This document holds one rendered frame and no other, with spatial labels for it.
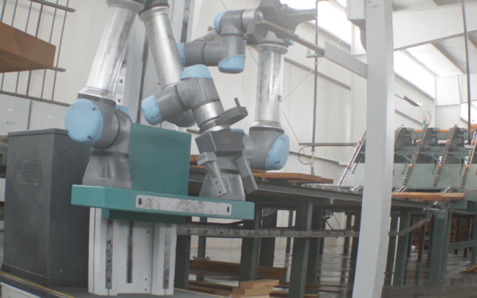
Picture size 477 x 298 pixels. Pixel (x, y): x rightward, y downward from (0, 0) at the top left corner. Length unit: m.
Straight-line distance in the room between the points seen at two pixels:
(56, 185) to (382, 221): 1.05
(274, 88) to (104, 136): 0.68
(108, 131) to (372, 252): 0.76
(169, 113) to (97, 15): 9.69
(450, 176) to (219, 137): 10.48
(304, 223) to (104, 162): 2.81
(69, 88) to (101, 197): 9.02
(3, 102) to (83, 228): 7.04
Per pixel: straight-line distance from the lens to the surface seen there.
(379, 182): 1.68
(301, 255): 4.58
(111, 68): 1.83
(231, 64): 1.96
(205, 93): 1.71
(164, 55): 1.91
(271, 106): 2.26
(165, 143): 2.24
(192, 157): 3.11
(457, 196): 6.99
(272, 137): 2.23
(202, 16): 11.63
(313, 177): 3.95
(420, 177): 12.22
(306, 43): 1.51
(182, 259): 5.17
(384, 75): 1.71
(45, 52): 1.32
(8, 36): 1.20
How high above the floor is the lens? 0.62
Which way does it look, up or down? 5 degrees up
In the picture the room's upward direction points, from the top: 4 degrees clockwise
